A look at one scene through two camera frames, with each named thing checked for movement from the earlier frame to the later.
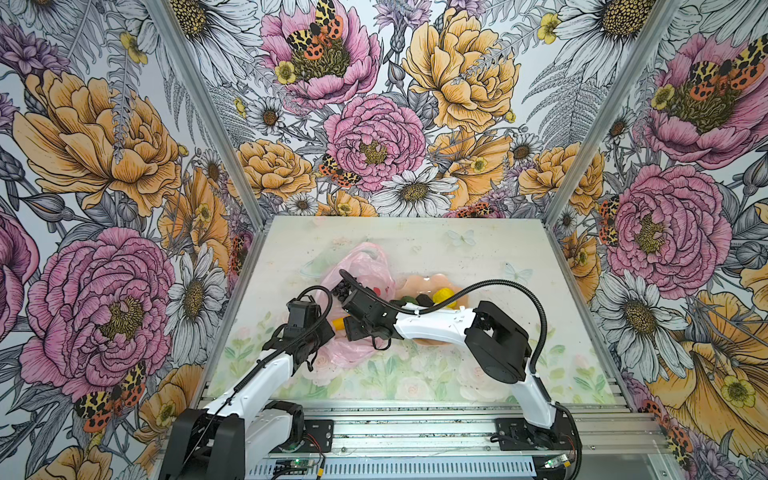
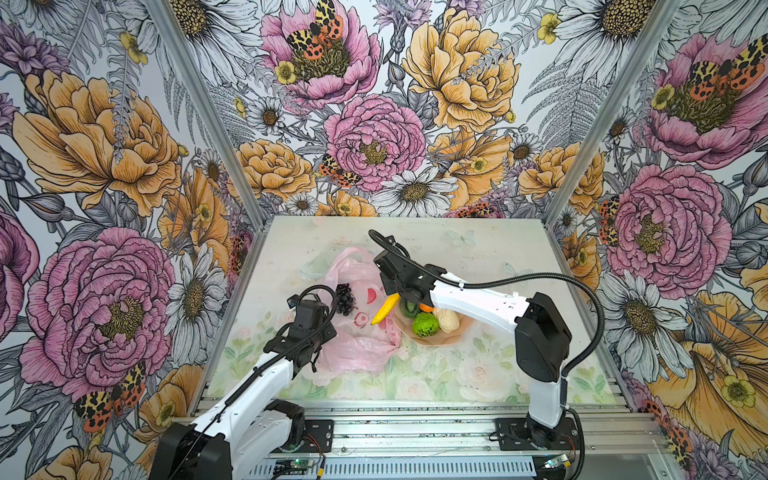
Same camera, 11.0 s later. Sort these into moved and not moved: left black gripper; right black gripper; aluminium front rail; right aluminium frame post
Moved: right black gripper
Not moved: right aluminium frame post; aluminium front rail; left black gripper
